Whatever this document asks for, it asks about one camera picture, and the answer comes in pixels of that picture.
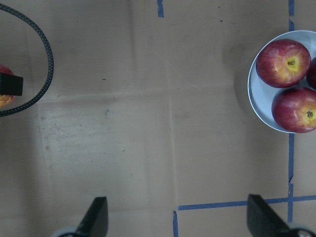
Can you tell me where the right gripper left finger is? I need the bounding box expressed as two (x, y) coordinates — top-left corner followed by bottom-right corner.
(74, 197), (108, 237)

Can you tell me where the light blue plate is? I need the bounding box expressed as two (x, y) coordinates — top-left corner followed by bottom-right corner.
(247, 30), (316, 134)

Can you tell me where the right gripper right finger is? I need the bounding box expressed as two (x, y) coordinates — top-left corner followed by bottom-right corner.
(247, 194), (292, 237)

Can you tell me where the red apple on plate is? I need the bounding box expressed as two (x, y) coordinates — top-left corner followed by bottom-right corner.
(306, 58), (316, 89)
(256, 39), (311, 88)
(272, 87), (316, 133)

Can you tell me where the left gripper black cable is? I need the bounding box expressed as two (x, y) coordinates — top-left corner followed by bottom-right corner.
(0, 3), (54, 118)

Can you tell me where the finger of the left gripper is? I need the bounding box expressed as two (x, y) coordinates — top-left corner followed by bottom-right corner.
(0, 73), (23, 96)

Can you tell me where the yellow red apple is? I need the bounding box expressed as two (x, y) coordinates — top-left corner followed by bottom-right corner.
(0, 64), (16, 108)

